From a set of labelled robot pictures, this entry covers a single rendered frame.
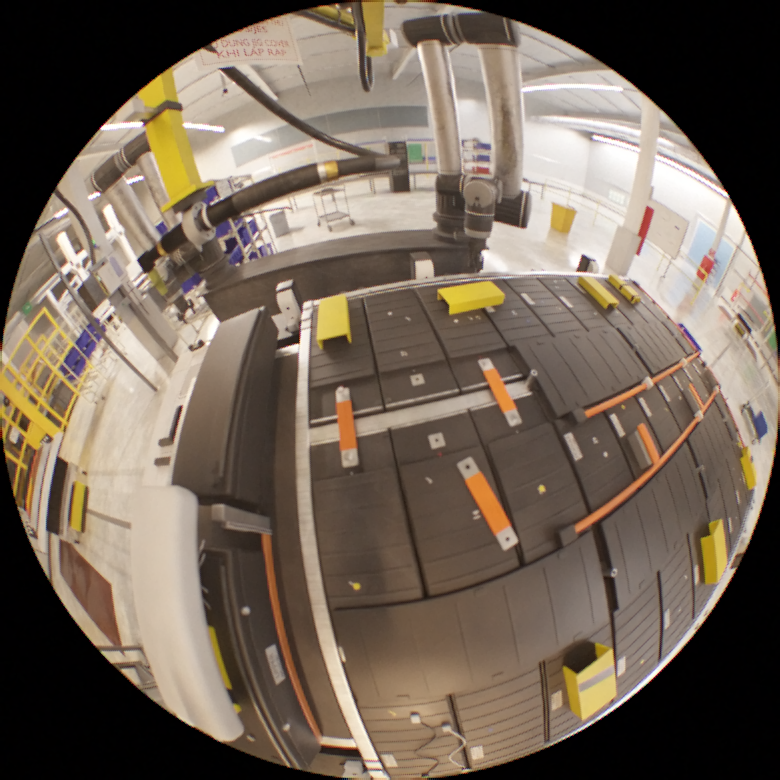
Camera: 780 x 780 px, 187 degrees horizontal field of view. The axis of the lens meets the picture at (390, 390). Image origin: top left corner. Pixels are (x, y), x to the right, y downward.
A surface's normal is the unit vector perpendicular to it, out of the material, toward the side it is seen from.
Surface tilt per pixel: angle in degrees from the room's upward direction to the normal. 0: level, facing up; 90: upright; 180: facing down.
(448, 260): 90
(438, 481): 0
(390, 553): 0
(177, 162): 90
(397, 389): 0
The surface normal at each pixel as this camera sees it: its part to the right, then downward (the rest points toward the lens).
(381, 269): 0.00, 0.82
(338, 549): -0.10, -0.56
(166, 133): 0.23, 0.79
